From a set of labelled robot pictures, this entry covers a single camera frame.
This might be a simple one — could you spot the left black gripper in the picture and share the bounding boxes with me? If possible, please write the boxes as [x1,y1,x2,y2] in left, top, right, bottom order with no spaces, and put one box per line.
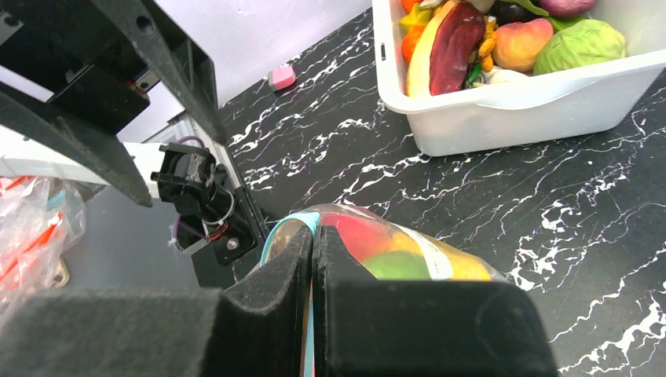
[1,1,228,207]

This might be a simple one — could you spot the pink eraser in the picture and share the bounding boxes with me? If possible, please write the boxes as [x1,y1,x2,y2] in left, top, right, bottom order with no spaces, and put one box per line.
[268,65,296,92]

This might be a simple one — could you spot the pink peach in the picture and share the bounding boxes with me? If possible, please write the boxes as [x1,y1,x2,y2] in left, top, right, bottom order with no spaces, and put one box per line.
[319,213,390,262]

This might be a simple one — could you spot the plastic bags with red items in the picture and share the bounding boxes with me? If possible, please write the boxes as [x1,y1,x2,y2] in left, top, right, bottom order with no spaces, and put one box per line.
[1,176,86,320]

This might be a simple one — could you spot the white plastic bin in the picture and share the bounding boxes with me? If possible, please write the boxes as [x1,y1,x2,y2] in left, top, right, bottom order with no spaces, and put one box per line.
[371,1,665,156]

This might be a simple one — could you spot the yellow bell pepper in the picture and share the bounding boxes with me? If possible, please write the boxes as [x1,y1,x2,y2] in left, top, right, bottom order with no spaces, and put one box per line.
[386,232,423,255]

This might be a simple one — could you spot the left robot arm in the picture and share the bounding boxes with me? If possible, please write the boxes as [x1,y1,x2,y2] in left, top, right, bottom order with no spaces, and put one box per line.
[1,1,229,207]

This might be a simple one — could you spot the small green lime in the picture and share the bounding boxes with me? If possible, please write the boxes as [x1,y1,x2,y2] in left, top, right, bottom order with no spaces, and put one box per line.
[362,251,431,280]

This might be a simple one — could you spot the pink onion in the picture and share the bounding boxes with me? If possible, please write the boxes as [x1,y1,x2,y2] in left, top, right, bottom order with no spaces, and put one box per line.
[540,0,597,18]

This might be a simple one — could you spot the garlic bulb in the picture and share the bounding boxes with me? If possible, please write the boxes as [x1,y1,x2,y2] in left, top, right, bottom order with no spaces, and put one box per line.
[474,67,529,86]

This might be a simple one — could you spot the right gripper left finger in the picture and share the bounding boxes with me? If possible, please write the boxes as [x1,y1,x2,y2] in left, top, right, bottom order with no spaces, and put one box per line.
[1,226,313,376]

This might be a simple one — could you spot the clear zip top bag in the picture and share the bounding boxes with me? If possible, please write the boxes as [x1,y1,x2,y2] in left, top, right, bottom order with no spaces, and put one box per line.
[258,203,511,377]

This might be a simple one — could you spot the light green cabbage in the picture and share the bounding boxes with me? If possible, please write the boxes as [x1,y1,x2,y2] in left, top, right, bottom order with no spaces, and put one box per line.
[532,19,627,75]

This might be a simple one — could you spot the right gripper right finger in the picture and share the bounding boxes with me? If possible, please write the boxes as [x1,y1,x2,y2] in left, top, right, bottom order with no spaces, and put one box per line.
[312,226,558,376]

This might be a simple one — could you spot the yellow mango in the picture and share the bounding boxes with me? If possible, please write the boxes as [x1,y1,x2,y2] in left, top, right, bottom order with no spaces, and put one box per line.
[443,247,492,281]

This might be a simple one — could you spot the raw red meat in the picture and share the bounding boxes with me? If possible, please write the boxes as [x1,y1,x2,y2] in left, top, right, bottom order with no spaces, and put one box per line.
[429,1,485,96]

